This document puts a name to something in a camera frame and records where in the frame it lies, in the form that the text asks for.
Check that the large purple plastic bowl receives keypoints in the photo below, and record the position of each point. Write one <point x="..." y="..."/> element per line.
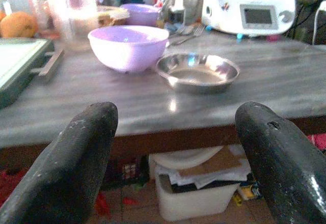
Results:
<point x="128" y="47"/>

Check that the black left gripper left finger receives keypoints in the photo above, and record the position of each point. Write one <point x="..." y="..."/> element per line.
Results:
<point x="66" y="163"/>

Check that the silver fork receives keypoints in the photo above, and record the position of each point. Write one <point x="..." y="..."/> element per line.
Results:
<point x="187" y="36"/>

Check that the stainless steel shallow bowl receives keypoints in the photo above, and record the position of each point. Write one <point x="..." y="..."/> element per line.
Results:
<point x="198" y="72"/>

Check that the white kitchen food processor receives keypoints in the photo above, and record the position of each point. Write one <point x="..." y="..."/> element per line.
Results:
<point x="250" y="5"/>

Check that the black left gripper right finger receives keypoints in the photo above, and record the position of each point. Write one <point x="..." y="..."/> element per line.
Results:
<point x="285" y="163"/>

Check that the small purple plastic bowl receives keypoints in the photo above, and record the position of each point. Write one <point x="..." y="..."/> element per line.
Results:
<point x="140" y="14"/>

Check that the brown cardboard sheet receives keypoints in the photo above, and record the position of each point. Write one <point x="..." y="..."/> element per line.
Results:
<point x="214" y="164"/>

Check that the white storage bin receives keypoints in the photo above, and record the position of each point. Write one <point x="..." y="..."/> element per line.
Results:
<point x="198" y="198"/>

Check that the clear plastic food container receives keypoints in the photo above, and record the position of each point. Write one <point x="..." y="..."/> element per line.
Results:
<point x="113" y="15"/>

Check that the orange fruit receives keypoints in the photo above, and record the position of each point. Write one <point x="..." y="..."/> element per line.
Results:
<point x="18" y="24"/>

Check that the clear plastic jug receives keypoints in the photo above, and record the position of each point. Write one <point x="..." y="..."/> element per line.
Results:
<point x="71" y="12"/>

